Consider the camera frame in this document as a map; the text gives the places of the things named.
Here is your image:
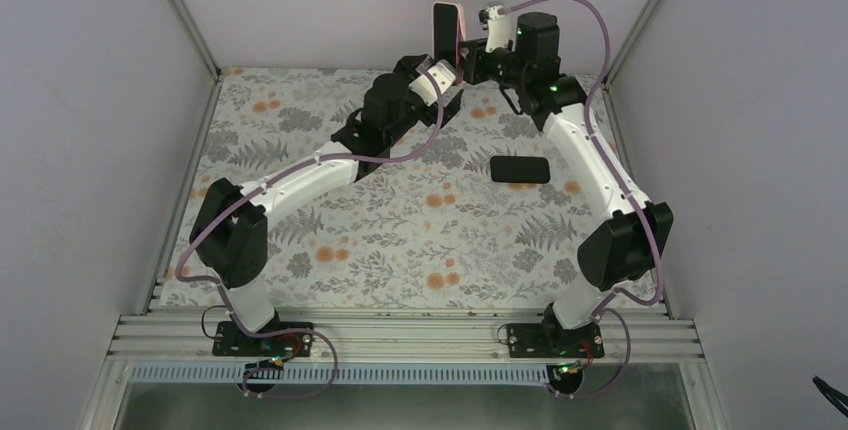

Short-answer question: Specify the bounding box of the aluminium corner frame post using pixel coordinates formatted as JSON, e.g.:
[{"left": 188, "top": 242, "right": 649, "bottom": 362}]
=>
[{"left": 605, "top": 0, "right": 663, "bottom": 87}]

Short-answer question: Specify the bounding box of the aluminium rail base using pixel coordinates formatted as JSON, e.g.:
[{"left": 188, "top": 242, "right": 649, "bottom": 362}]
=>
[{"left": 107, "top": 308, "right": 705, "bottom": 364}]

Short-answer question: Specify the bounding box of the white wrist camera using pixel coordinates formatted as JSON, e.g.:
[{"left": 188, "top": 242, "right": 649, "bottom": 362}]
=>
[
  {"left": 408, "top": 60, "right": 457, "bottom": 106},
  {"left": 478, "top": 4, "right": 512, "bottom": 53}
]

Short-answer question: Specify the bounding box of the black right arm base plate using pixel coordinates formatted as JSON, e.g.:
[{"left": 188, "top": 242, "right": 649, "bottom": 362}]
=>
[{"left": 505, "top": 323, "right": 605, "bottom": 359}]

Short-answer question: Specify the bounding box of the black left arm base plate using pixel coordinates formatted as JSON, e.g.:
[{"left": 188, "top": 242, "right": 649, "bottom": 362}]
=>
[{"left": 211, "top": 321, "right": 314, "bottom": 359}]

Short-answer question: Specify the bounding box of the slotted grey cable duct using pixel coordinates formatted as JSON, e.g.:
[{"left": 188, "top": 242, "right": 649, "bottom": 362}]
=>
[{"left": 129, "top": 362, "right": 549, "bottom": 386}]

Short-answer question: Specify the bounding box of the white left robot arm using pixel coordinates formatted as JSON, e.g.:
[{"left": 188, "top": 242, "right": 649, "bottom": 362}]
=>
[{"left": 176, "top": 55, "right": 461, "bottom": 355}]

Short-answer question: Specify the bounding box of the black object at corner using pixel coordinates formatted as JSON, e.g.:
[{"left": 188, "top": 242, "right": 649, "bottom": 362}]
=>
[{"left": 812, "top": 376, "right": 848, "bottom": 417}]

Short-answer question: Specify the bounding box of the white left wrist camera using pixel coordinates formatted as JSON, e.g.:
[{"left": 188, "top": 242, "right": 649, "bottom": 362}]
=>
[{"left": 408, "top": 60, "right": 457, "bottom": 106}]

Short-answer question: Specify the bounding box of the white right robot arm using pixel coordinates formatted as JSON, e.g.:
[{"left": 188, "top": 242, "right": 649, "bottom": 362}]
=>
[{"left": 462, "top": 6, "right": 673, "bottom": 357}]

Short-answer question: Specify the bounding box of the floral patterned table mat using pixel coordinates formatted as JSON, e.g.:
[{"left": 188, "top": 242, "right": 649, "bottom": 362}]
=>
[{"left": 175, "top": 67, "right": 601, "bottom": 310}]

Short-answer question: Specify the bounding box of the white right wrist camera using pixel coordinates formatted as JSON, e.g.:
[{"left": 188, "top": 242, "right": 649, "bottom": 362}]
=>
[{"left": 478, "top": 4, "right": 512, "bottom": 53}]

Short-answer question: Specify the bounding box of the pink phone case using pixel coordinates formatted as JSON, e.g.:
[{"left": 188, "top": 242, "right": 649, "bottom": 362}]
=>
[{"left": 431, "top": 1, "right": 469, "bottom": 71}]

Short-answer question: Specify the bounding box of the left aluminium frame post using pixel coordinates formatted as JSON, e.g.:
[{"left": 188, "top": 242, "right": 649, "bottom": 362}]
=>
[{"left": 169, "top": 0, "right": 221, "bottom": 81}]

